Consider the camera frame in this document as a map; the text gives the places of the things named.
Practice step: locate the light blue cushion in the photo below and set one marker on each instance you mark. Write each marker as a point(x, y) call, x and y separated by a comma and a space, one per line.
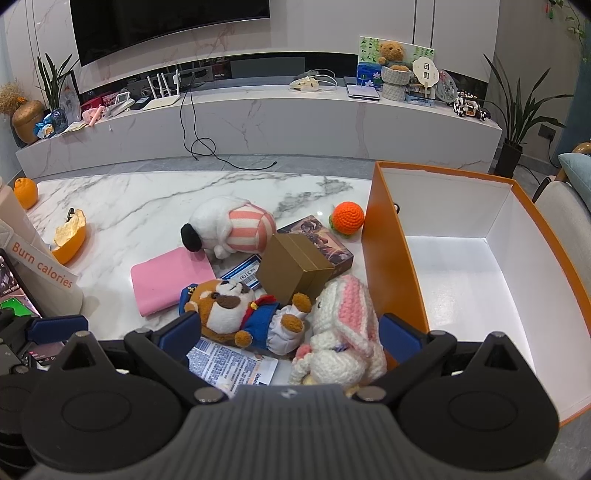
point(577, 168)

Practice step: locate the orange fruit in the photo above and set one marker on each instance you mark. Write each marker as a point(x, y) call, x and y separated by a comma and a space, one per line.
point(25, 194)

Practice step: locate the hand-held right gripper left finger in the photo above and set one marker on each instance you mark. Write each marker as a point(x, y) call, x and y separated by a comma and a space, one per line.
point(181, 333)

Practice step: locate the dried flowers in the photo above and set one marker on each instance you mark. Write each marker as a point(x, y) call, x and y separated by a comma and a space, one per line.
point(11, 97)

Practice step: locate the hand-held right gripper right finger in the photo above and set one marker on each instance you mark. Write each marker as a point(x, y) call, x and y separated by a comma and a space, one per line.
point(398, 338)

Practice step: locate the orange peel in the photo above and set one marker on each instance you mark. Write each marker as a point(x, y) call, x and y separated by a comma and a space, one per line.
point(69, 237)

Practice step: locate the potted plant black pot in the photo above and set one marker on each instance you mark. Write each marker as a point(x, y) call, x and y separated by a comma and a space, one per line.
point(512, 129)

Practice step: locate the green blue painted canvas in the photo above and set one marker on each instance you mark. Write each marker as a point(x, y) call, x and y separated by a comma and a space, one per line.
point(369, 55)

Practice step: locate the pink pouch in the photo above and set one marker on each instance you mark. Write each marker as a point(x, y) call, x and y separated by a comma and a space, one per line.
point(168, 281)

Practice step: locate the silver laptop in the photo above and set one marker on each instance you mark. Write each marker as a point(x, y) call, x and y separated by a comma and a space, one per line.
point(362, 91)

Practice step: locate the white armchair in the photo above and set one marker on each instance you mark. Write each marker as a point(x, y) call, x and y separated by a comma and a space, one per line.
point(563, 217)

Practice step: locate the white round hand fan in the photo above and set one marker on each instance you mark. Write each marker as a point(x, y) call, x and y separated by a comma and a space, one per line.
point(424, 69)

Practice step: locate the illustrated card box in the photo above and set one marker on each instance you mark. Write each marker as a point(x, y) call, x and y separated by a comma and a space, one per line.
point(323, 242)

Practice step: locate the gold round vase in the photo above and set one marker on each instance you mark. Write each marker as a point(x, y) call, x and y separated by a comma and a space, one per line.
point(27, 122)

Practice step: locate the white box orange lettering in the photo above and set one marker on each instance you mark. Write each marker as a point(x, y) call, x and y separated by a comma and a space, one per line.
point(32, 258)

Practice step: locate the small blue box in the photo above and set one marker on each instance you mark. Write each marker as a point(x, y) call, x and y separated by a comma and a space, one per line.
point(420, 97)

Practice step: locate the blue white printed packet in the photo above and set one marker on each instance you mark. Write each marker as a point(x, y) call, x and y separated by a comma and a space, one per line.
point(231, 367)

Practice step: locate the red panda plush blue uniform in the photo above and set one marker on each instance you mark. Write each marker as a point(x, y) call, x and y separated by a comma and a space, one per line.
point(231, 309)

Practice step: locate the blue white card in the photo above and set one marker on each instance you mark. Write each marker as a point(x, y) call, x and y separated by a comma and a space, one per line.
point(242, 272)

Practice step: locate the black white toy cars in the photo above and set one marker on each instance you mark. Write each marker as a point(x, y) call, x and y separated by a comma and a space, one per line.
point(468, 107)

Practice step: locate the white crochet bunny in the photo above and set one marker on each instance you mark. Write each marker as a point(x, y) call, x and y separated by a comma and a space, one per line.
point(341, 323)

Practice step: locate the pink toy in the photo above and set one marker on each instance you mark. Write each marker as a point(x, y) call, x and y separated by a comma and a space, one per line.
point(94, 114)

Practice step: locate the beige power strip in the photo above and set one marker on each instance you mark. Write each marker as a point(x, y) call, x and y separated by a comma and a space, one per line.
point(304, 85)

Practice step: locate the orange storage box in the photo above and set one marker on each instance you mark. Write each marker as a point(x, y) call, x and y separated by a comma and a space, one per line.
point(461, 286)

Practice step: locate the wall socket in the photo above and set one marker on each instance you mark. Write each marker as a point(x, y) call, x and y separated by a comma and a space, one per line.
point(548, 131)

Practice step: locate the white desk phone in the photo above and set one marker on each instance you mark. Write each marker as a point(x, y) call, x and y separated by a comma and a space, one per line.
point(121, 104)

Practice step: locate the white marble tv cabinet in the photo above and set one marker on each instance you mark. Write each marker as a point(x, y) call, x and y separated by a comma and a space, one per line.
point(300, 124)

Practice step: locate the slim leafy potted plant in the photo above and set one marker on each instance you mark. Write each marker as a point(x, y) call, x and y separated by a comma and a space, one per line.
point(55, 81)

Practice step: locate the brown teddy bear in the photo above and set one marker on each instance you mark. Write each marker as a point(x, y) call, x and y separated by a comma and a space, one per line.
point(392, 54)

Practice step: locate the brown cardboard box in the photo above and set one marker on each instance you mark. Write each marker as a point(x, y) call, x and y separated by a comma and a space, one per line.
point(291, 265)

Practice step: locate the crocheted orange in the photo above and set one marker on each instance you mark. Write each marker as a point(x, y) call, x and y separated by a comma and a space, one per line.
point(348, 219)

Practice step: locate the black television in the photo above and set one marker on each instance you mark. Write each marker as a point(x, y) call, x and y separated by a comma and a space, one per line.
point(171, 23)

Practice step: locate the white router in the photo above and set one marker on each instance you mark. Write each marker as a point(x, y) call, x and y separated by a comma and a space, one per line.
point(164, 94)

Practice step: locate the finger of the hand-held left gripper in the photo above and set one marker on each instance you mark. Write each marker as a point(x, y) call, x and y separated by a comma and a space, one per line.
point(51, 329)

